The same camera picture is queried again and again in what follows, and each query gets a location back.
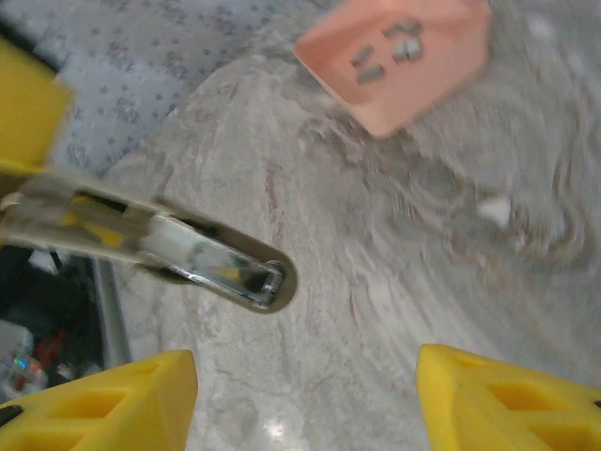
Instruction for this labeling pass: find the pink plastic tray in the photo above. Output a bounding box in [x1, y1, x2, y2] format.
[293, 0, 494, 138]

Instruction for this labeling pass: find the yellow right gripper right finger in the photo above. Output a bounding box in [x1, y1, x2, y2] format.
[416, 344, 601, 451]

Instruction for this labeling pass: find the silver staple strip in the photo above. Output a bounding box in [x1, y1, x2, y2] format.
[356, 65, 386, 84]
[392, 39, 424, 62]
[349, 49, 377, 70]

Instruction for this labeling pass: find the wide aluminium base rail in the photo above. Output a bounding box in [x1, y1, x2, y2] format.
[88, 256, 135, 377]

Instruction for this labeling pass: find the small white scrap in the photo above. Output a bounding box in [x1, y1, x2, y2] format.
[476, 195, 513, 226]

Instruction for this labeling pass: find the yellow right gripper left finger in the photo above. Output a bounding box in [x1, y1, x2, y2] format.
[0, 350, 198, 451]

